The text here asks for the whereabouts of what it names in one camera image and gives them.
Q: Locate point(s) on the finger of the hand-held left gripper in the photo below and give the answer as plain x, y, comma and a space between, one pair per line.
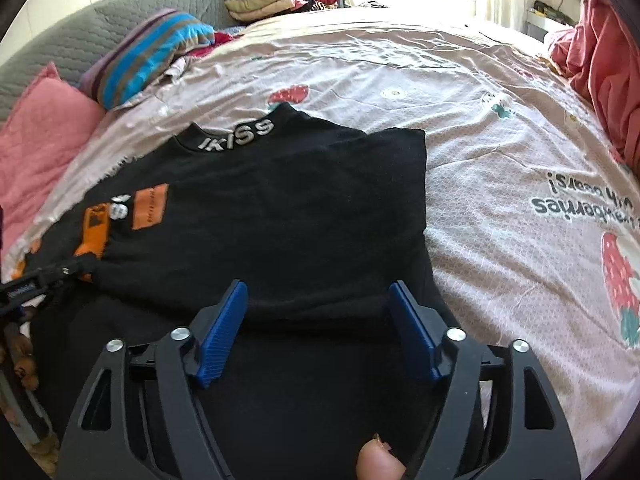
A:
50, 276

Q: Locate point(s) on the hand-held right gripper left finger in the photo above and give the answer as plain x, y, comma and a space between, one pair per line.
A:
222, 330

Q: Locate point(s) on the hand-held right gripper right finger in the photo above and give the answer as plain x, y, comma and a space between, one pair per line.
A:
410, 330

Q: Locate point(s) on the black sweater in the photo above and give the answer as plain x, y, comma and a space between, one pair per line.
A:
280, 210

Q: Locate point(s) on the person's right hand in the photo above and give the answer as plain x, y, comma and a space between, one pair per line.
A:
380, 462

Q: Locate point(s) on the pink quilted pillow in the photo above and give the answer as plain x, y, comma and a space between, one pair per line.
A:
40, 135

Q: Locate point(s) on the pink strawberry printed bedspread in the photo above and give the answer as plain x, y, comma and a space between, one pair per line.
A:
500, 160

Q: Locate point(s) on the grey quilted headboard cover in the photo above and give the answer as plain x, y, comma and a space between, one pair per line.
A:
75, 40

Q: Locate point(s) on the blue and brown striped pillow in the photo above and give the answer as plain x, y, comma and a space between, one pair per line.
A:
145, 55

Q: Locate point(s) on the red crumpled garment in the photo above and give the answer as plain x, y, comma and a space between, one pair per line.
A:
220, 42

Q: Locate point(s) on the pink red crumpled blanket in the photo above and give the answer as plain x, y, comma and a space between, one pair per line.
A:
605, 70

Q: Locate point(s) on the white cabinet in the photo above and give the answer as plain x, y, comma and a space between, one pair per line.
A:
547, 27

